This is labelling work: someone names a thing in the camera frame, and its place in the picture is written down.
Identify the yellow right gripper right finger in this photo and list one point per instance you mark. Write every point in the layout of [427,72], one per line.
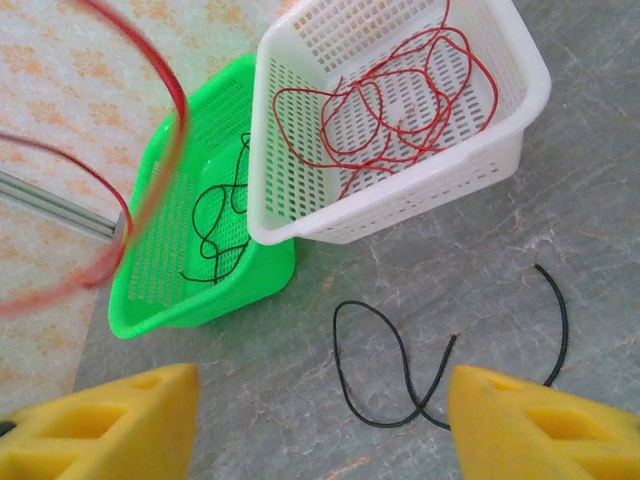
[540,440]

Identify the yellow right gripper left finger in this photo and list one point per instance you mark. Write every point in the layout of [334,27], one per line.
[100,440]

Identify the green plastic mesh basket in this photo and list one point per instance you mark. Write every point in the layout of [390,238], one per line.
[270,280]

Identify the white plastic mesh basket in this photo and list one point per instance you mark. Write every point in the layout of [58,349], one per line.
[380,215]

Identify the aluminium frame post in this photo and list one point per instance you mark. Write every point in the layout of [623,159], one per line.
[50,202]

